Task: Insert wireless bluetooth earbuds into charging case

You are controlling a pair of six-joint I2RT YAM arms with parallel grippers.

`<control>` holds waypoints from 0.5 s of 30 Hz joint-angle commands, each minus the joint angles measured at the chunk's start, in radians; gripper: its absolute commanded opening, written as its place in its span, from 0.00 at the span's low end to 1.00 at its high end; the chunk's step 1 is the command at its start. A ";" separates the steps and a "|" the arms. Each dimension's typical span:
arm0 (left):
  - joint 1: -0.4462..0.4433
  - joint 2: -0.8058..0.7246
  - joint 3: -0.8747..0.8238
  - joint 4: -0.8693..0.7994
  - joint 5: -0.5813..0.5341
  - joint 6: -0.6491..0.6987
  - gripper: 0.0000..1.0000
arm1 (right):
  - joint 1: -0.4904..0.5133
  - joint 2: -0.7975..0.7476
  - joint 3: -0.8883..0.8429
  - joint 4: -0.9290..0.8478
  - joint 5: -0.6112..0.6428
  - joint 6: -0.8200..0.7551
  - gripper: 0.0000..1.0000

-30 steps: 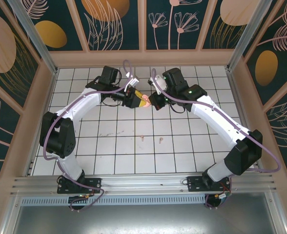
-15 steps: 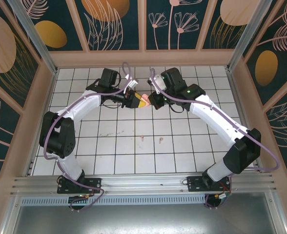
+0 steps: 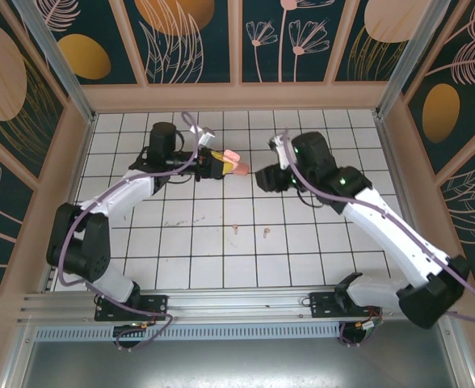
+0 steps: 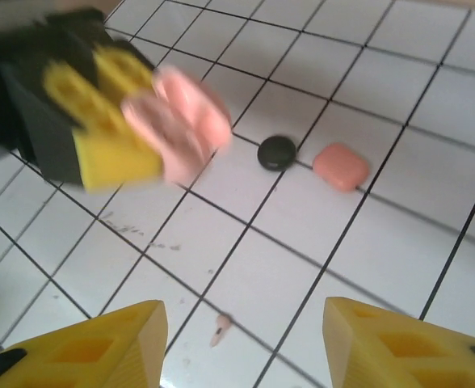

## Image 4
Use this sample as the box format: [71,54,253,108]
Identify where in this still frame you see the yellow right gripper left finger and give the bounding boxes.
[0,299,169,388]

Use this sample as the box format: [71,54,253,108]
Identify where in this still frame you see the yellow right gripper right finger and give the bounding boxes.
[322,297,475,388]

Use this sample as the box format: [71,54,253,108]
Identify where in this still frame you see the pink round charging case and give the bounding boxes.
[120,65,234,185]

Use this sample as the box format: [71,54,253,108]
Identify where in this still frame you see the black round charging case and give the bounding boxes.
[256,135,298,172]

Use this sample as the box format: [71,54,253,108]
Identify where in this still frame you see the pink rounded square charging case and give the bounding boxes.
[312,141,371,194]

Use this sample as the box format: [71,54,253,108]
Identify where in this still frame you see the pink wireless earbud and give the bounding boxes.
[209,314,233,348]

